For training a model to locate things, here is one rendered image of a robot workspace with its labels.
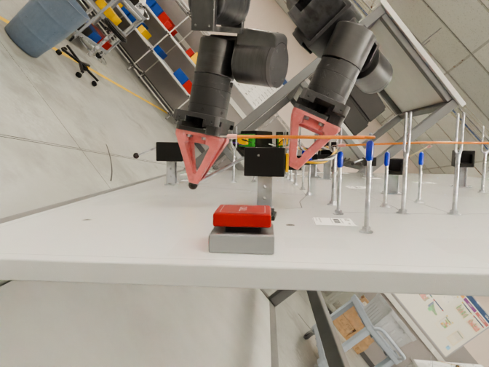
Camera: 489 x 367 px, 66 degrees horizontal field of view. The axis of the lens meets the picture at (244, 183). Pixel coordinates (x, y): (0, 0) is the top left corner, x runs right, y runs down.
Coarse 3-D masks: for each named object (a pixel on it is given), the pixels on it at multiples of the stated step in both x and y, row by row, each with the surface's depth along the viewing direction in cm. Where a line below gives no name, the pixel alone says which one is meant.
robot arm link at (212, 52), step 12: (204, 36) 52; (216, 36) 52; (228, 36) 53; (204, 48) 51; (216, 48) 51; (228, 48) 51; (204, 60) 51; (216, 60) 51; (228, 60) 52; (204, 72) 52; (216, 72) 51; (228, 72) 52
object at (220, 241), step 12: (216, 228) 35; (264, 228) 35; (216, 240) 32; (228, 240) 32; (240, 240) 32; (252, 240) 32; (264, 240) 32; (216, 252) 32; (228, 252) 32; (240, 252) 32; (252, 252) 32; (264, 252) 32
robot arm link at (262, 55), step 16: (192, 0) 49; (208, 0) 48; (192, 16) 49; (208, 16) 48; (224, 32) 49; (240, 32) 48; (256, 32) 48; (272, 32) 48; (240, 48) 49; (256, 48) 48; (272, 48) 47; (240, 64) 49; (256, 64) 48; (272, 64) 48; (240, 80) 51; (256, 80) 50; (272, 80) 49
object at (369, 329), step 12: (336, 312) 484; (360, 312) 432; (372, 324) 393; (360, 336) 395; (372, 336) 396; (348, 348) 397; (384, 348) 391; (396, 348) 381; (324, 360) 399; (384, 360) 398; (396, 360) 390
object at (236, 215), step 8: (224, 208) 34; (232, 208) 34; (240, 208) 35; (248, 208) 35; (256, 208) 35; (264, 208) 35; (216, 216) 32; (224, 216) 32; (232, 216) 32; (240, 216) 32; (248, 216) 32; (256, 216) 32; (264, 216) 32; (216, 224) 32; (224, 224) 32; (232, 224) 32; (240, 224) 32; (248, 224) 32; (256, 224) 32; (264, 224) 32
